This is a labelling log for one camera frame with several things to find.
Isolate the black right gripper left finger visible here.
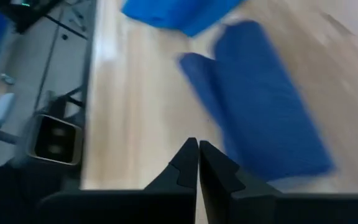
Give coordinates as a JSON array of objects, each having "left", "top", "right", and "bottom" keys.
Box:
[{"left": 37, "top": 137, "right": 198, "bottom": 224}]

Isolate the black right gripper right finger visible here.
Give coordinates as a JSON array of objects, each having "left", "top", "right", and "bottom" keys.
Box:
[{"left": 199, "top": 140, "right": 358, "bottom": 224}]

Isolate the blue cohesive bandage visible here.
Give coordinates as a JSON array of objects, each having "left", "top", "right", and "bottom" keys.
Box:
[
  {"left": 120, "top": 0, "right": 247, "bottom": 38},
  {"left": 178, "top": 19, "right": 336, "bottom": 182}
]

